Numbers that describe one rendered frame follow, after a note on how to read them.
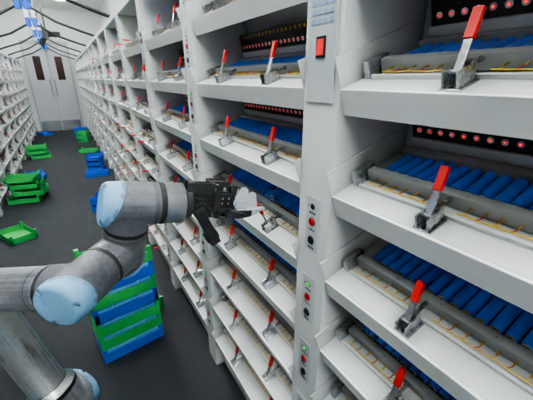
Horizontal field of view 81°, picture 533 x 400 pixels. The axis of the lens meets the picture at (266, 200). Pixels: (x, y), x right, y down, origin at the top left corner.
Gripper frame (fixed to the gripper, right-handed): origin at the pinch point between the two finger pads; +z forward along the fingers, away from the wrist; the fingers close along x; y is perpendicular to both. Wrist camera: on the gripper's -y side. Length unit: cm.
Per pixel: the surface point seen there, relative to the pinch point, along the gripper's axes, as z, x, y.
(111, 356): -23, 74, -103
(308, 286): 3.2, -20.9, -10.9
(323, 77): -5.1, -21.7, 31.9
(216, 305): 15, 44, -62
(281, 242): 4.0, -7.6, -6.4
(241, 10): -6.9, 10.3, 46.7
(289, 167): 1.9, -7.8, 13.1
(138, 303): -11, 77, -77
